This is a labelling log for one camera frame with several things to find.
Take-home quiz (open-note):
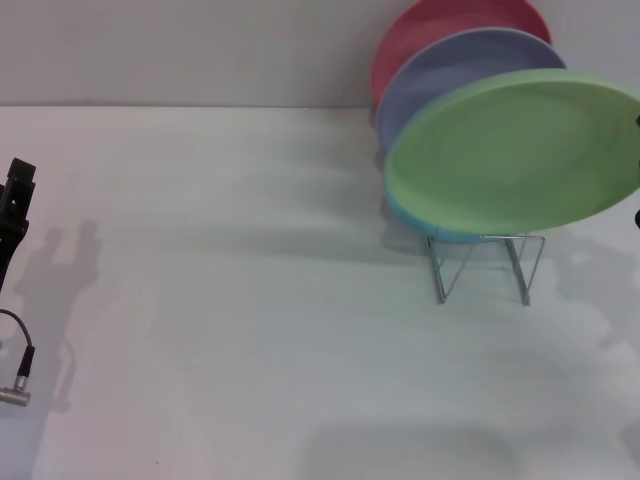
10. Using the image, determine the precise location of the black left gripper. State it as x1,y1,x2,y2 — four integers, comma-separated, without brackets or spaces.
0,157,39,296

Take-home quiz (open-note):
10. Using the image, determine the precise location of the green plate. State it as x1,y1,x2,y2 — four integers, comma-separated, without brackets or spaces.
384,68,640,236

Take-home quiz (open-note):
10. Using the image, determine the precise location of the purple plate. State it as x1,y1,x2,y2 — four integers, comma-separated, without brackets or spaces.
375,28,569,156

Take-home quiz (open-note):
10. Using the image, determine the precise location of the blue plate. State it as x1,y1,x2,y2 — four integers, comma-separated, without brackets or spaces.
384,192,476,246

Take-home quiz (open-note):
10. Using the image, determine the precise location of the red plate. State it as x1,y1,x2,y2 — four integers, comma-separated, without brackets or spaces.
370,0,554,109

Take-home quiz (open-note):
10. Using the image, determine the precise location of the metal wire plate rack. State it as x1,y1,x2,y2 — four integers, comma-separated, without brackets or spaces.
426,232,546,306

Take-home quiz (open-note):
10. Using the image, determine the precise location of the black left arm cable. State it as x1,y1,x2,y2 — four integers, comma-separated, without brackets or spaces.
0,308,37,407

